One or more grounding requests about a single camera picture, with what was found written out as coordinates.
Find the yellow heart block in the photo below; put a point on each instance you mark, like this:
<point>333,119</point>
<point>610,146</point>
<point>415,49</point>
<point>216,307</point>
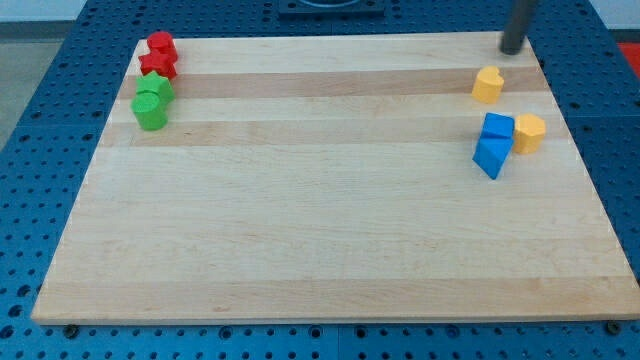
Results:
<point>488,85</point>

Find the light wooden board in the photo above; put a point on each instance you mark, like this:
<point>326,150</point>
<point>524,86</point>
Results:
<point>330,179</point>

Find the blue triangular prism block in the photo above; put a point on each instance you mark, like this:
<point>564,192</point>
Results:
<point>491,153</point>

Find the green cylinder block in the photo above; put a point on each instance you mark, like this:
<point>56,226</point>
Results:
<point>149,111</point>

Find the blue cube block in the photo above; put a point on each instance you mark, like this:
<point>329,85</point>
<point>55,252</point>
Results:
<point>497,126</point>

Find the green star block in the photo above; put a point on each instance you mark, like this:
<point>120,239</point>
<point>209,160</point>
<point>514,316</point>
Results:
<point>157,84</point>

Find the red star block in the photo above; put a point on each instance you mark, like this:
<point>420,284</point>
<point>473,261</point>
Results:
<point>158,62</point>

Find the red cylinder block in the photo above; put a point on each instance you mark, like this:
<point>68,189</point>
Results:
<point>163,42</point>

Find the yellow hexagon block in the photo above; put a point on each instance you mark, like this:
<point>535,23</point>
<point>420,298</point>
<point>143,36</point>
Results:
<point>529,132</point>

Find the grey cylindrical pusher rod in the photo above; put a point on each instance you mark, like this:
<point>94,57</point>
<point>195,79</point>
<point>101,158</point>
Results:
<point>517,26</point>

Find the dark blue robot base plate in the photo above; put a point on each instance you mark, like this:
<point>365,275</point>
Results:
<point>295,8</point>

